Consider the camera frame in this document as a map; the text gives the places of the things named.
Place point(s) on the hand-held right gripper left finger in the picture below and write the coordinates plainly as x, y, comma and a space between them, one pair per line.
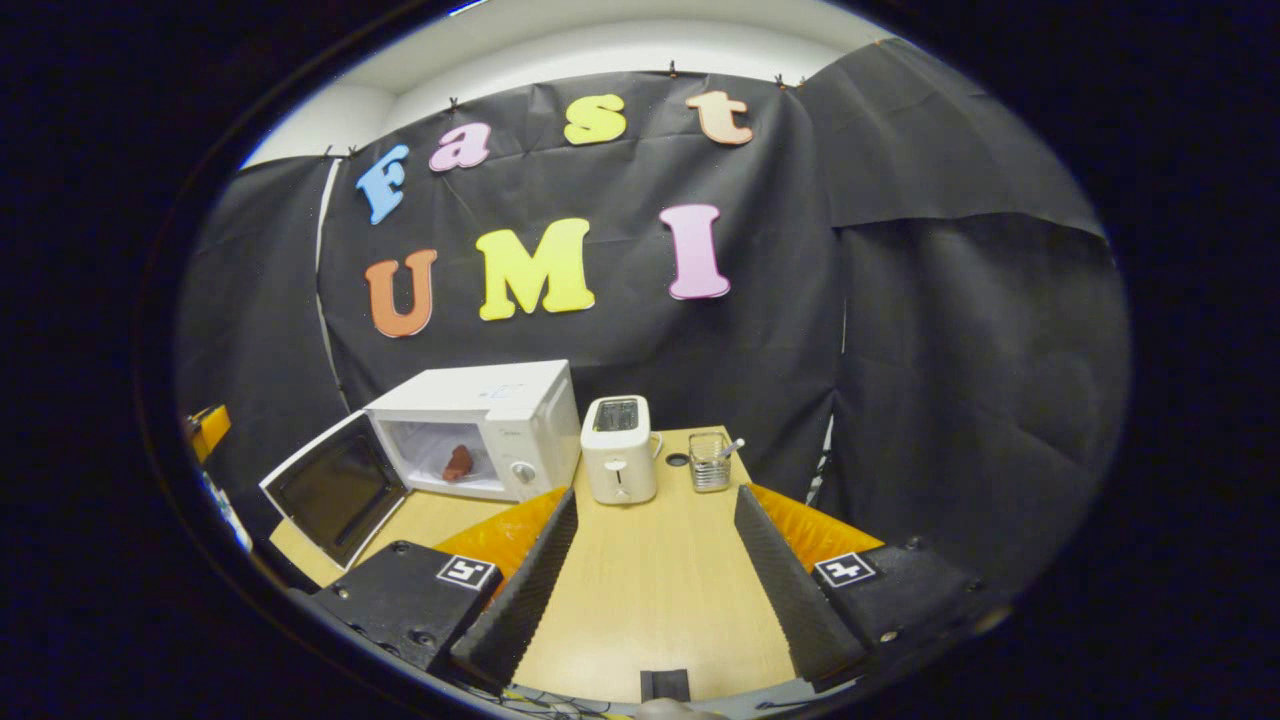
520, 600

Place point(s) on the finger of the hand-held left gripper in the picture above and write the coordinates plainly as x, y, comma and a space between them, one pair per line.
212, 428

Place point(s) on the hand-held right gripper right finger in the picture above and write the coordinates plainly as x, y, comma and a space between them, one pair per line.
790, 590

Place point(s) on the red-brown meat piece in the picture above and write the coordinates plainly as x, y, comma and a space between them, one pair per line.
458, 464

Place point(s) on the white microwave oven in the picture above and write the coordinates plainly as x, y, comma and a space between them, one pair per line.
480, 390

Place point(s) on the cream toaster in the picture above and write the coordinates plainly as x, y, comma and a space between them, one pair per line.
620, 465

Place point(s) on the black backdrop cloth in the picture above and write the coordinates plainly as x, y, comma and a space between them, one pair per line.
900, 330

